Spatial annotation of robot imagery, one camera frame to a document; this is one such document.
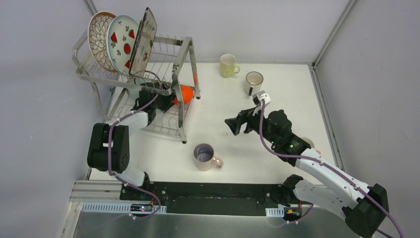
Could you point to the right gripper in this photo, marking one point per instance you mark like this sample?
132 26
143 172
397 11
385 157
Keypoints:
245 116

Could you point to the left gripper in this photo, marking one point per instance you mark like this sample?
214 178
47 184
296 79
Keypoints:
160 100

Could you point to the orange plastic bowl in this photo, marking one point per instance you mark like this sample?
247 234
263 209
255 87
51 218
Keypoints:
187 94

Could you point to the mint green bowl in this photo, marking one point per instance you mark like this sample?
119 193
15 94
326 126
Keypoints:
133 93

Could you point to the pink iridescent mug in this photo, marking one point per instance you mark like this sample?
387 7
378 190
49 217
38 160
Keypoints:
205 159

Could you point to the square flower pattern plate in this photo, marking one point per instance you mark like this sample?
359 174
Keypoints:
143 44

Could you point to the watermelon pattern round plate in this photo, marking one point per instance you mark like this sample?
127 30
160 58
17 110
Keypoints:
120 39

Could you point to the floral petal brown-rim plate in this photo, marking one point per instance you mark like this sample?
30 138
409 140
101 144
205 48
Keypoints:
97 30

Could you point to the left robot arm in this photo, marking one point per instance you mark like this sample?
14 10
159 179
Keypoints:
109 145

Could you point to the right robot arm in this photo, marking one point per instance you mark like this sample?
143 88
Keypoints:
360 205

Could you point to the stainless steel dish rack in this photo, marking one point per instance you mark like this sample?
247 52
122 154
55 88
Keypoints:
172 64

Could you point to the white mug dark rim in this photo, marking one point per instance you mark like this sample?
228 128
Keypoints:
253 83

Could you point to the yellow mug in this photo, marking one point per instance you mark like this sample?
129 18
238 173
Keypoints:
228 66

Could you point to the pink cup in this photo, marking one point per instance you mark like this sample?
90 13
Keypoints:
311 143

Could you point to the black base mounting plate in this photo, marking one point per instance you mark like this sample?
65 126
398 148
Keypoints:
215 198

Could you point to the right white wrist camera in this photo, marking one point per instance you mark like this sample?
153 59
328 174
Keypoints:
258 99

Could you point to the aluminium frame rail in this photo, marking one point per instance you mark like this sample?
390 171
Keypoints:
326 117

